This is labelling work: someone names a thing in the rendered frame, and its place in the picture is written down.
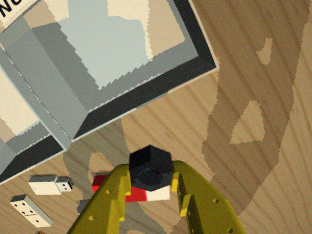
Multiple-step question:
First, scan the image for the white usb stick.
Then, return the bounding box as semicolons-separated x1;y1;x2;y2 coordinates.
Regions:
28;176;73;195

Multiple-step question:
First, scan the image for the white domino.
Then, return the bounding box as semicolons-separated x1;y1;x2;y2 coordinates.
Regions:
10;195;53;227

